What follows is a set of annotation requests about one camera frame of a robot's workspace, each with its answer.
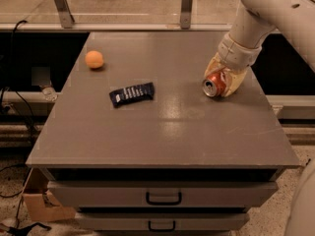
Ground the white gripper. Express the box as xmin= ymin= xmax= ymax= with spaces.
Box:
xmin=204 ymin=33 xmax=262 ymax=97

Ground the clear plastic water bottle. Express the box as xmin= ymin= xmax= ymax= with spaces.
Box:
xmin=40 ymin=84 xmax=58 ymax=102

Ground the grey upper drawer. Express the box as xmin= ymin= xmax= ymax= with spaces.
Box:
xmin=48 ymin=181 xmax=278 ymax=207

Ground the red coke can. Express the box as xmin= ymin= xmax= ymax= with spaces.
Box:
xmin=203 ymin=72 xmax=226 ymax=97

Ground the orange fruit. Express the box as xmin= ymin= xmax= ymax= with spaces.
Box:
xmin=85 ymin=50 xmax=104 ymax=69

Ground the cardboard box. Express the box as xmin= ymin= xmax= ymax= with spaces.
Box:
xmin=23 ymin=169 xmax=76 ymax=222

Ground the metal railing post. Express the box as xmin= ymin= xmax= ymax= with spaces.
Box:
xmin=180 ymin=0 xmax=193 ymax=30
xmin=54 ymin=0 xmax=75 ymax=29

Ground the grey drawer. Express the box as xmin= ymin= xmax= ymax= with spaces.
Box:
xmin=48 ymin=181 xmax=278 ymax=207
xmin=75 ymin=212 xmax=249 ymax=232

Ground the left metal railing post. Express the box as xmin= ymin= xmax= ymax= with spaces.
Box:
xmin=54 ymin=0 xmax=75 ymax=29

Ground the black cable left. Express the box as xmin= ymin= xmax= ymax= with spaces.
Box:
xmin=0 ymin=19 xmax=40 ymax=146

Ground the dark blue snack bag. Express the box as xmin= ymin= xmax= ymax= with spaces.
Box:
xmin=109 ymin=83 xmax=155 ymax=108

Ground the middle metal railing post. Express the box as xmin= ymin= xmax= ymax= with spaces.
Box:
xmin=180 ymin=0 xmax=193 ymax=30

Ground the grey lower drawer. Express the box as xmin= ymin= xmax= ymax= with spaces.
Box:
xmin=75 ymin=212 xmax=249 ymax=232

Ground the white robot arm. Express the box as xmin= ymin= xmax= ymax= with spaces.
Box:
xmin=203 ymin=0 xmax=315 ymax=236

